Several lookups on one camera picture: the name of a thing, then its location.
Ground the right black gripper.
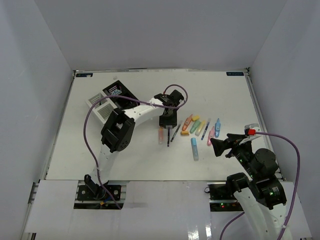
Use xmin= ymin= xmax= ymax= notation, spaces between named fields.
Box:
xmin=209 ymin=133 xmax=258 ymax=179

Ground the black gel pen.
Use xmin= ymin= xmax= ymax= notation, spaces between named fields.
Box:
xmin=170 ymin=120 xmax=183 ymax=143
xmin=166 ymin=127 xmax=171 ymax=147

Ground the pink orange-tip highlighter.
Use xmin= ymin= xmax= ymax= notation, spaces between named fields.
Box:
xmin=158 ymin=127 xmax=164 ymax=145

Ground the orange yellow short highlighter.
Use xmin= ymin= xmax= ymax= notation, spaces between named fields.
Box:
xmin=180 ymin=130 xmax=189 ymax=136

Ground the blue gel pen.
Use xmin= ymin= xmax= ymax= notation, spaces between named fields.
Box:
xmin=201 ymin=118 xmax=211 ymax=141

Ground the large light blue highlighter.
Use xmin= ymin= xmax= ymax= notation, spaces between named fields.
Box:
xmin=190 ymin=137 xmax=199 ymax=161

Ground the yellow highlighter cap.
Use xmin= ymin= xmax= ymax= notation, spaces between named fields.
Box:
xmin=191 ymin=115 xmax=200 ymax=122

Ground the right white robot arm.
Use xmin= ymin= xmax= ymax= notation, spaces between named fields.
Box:
xmin=210 ymin=129 xmax=293 ymax=240

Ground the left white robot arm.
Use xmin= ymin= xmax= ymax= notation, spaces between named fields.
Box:
xmin=83 ymin=89 xmax=189 ymax=200

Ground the blue small highlighter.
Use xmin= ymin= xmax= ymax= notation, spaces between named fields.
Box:
xmin=214 ymin=118 xmax=221 ymax=138

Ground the pale yellow highlighter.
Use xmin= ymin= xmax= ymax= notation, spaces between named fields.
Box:
xmin=195 ymin=120 xmax=206 ymax=136

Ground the green highlighter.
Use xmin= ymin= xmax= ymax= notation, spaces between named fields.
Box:
xmin=189 ymin=119 xmax=201 ymax=134

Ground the black mesh pen holder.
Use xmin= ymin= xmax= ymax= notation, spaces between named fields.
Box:
xmin=102 ymin=80 xmax=140 ymax=110

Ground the white slotted pen holder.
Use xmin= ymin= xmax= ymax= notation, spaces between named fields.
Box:
xmin=85 ymin=91 xmax=117 ymax=125

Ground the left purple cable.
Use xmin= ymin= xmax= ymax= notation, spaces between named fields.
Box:
xmin=82 ymin=84 xmax=188 ymax=210

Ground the purple cable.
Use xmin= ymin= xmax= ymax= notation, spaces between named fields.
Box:
xmin=82 ymin=84 xmax=188 ymax=210
xmin=219 ymin=128 xmax=301 ymax=240

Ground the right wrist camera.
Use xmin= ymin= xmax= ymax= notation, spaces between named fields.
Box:
xmin=244 ymin=123 xmax=261 ymax=136

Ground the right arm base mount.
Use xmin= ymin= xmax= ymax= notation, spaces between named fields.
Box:
xmin=204 ymin=183 xmax=243 ymax=212

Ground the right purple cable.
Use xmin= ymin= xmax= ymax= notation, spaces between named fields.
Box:
xmin=219 ymin=128 xmax=301 ymax=240

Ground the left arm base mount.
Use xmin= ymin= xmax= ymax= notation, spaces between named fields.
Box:
xmin=73 ymin=184 xmax=126 ymax=210

